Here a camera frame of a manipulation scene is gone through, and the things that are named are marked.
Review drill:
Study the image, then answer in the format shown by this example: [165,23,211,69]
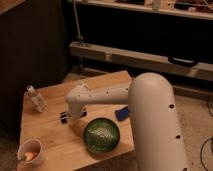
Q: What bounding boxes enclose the cream flat pusher tool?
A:
[69,119,82,129]

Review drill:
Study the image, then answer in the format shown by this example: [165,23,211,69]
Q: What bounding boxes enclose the black whiteboard eraser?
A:
[60,108,87,124]

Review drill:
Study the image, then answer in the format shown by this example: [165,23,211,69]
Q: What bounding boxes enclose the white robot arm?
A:
[65,72,190,171]

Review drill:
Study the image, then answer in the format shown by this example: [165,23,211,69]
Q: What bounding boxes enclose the green patterned bowl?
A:
[83,118,120,155]

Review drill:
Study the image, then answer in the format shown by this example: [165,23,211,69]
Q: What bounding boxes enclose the wooden table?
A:
[17,71,134,171]

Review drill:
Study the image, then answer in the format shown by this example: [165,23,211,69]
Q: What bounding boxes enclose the clear plastic bottle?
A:
[27,85,47,113]

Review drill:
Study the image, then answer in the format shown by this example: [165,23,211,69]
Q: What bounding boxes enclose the blue sponge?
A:
[115,106,129,122]

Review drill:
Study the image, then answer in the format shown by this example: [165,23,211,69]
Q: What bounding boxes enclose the white cup with food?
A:
[17,139,44,165]

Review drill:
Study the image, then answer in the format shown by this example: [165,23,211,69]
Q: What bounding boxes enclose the metal pole stand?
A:
[72,0,90,47]

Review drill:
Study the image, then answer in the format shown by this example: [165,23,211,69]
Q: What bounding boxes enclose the upper wooden shelf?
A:
[67,0,213,21]

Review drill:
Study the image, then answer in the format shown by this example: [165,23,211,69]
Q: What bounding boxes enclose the black floor cable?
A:
[199,93,213,171]

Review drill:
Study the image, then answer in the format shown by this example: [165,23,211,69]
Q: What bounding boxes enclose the long grey case with handle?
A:
[69,41,213,81]

